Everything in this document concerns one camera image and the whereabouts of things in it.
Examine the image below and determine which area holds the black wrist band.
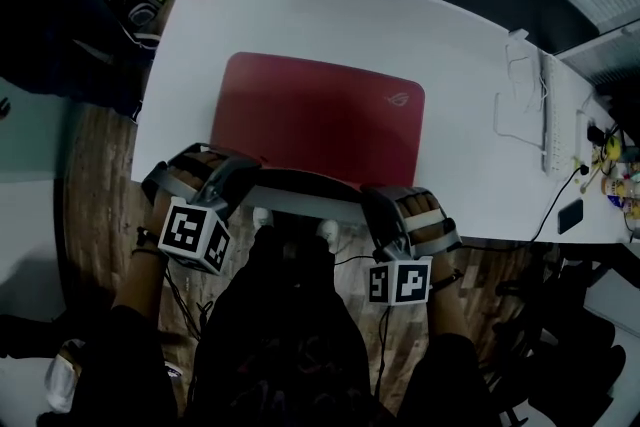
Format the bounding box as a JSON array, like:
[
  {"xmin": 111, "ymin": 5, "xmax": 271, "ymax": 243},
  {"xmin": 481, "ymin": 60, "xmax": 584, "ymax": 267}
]
[
  {"xmin": 130, "ymin": 227, "xmax": 167, "ymax": 262},
  {"xmin": 431, "ymin": 267, "xmax": 465, "ymax": 292}
]

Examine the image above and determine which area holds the black office chair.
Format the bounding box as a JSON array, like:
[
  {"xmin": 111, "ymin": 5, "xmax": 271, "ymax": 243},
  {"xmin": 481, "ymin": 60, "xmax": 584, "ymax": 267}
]
[{"xmin": 492, "ymin": 244, "xmax": 629, "ymax": 427}]

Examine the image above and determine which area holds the person's right hand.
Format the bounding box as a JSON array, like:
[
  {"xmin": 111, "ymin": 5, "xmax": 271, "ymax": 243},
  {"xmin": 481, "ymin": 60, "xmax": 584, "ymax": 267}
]
[{"xmin": 399, "ymin": 194, "xmax": 449, "ymax": 244}]

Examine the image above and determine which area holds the black desk cable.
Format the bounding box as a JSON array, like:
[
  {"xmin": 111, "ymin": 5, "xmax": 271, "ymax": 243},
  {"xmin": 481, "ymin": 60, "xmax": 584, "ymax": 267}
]
[{"xmin": 333, "ymin": 164, "xmax": 591, "ymax": 266}]

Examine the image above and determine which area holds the person's left forearm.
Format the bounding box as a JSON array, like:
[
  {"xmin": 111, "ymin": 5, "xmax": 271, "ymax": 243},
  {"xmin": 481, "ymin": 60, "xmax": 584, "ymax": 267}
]
[{"xmin": 112, "ymin": 192, "xmax": 172, "ymax": 321}]

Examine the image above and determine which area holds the person's left hand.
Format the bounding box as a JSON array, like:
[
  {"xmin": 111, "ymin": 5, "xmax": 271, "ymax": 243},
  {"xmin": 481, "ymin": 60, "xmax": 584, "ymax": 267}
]
[{"xmin": 172, "ymin": 150, "xmax": 226, "ymax": 181}]

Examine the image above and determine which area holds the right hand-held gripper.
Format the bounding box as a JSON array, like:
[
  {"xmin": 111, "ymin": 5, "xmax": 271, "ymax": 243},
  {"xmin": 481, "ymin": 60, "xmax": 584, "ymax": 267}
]
[{"xmin": 360, "ymin": 187, "xmax": 464, "ymax": 307}]

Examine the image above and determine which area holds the black monitor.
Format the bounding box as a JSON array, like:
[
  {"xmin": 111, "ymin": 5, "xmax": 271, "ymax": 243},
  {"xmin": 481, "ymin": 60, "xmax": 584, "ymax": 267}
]
[{"xmin": 597, "ymin": 84, "xmax": 640, "ymax": 156}]

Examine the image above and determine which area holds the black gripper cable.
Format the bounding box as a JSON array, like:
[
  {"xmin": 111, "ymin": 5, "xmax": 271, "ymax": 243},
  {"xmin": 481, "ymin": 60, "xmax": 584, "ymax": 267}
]
[
  {"xmin": 372, "ymin": 304, "xmax": 392, "ymax": 399},
  {"xmin": 163, "ymin": 264, "xmax": 214, "ymax": 341}
]

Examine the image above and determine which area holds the person's black clothing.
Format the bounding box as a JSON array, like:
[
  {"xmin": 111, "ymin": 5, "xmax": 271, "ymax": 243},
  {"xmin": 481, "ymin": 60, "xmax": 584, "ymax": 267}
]
[{"xmin": 37, "ymin": 224, "xmax": 501, "ymax": 427}]

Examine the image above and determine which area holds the group of small toy figures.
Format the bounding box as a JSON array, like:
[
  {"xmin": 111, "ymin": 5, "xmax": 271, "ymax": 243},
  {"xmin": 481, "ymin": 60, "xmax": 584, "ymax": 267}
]
[{"xmin": 589, "ymin": 132, "xmax": 640, "ymax": 224}]

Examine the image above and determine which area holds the person's right forearm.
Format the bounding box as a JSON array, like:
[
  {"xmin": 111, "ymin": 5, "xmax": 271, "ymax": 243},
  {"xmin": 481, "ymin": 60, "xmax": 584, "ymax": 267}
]
[{"xmin": 428, "ymin": 259, "xmax": 471, "ymax": 341}]

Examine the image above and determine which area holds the white cable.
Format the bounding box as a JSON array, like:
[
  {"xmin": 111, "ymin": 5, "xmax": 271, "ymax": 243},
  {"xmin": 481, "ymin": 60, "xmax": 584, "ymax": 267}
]
[{"xmin": 493, "ymin": 42, "xmax": 549, "ymax": 149}]

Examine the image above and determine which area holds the red mouse pad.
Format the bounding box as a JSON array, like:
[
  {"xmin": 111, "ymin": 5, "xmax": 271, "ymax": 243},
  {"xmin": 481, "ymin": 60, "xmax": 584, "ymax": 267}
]
[{"xmin": 209, "ymin": 51, "xmax": 426, "ymax": 206}]

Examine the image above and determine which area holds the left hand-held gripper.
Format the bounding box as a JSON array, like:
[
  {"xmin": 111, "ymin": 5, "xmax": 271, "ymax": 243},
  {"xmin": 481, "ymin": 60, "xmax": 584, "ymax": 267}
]
[{"xmin": 141, "ymin": 142, "xmax": 261, "ymax": 276}]

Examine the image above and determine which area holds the black phone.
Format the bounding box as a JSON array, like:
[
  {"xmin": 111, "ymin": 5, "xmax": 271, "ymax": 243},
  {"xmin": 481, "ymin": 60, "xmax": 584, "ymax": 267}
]
[{"xmin": 557, "ymin": 198, "xmax": 585, "ymax": 235}]

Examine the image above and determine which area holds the white keyboard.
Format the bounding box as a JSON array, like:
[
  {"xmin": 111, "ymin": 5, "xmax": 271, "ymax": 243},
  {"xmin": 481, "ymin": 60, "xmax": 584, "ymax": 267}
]
[{"xmin": 539, "ymin": 54, "xmax": 584, "ymax": 179}]

